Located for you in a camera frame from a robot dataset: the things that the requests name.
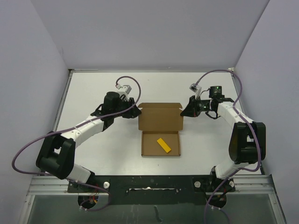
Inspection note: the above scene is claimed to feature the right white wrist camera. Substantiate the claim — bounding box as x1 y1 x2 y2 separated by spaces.
189 83 202 99

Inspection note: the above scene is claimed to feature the brown cardboard box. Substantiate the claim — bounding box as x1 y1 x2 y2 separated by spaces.
138 103 184 157

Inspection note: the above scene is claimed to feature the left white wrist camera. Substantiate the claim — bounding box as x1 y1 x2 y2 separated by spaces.
116 84 132 101

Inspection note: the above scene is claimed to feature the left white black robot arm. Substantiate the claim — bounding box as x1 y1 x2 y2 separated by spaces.
36 91 142 192

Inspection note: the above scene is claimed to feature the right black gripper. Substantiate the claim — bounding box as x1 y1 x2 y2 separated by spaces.
180 95 213 118

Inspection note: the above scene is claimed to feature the yellow rectangular block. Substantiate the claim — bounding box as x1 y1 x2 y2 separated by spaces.
157 138 171 154

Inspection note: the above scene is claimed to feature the purple cable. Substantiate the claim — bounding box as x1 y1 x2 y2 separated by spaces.
195 69 262 224
12 76 142 212

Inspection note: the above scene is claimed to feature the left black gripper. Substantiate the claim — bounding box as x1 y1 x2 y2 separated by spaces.
112 97 141 119

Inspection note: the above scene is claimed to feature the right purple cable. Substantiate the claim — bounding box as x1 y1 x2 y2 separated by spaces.
195 69 262 224

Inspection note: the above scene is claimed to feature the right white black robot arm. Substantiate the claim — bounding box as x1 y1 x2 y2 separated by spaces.
180 84 266 191

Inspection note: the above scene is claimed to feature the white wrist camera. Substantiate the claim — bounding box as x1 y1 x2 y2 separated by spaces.
189 83 202 99
116 84 132 101

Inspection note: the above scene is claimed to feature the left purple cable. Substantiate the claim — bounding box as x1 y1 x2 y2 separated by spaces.
12 76 142 212

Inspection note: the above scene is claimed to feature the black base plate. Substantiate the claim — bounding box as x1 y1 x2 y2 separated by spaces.
67 174 235 208

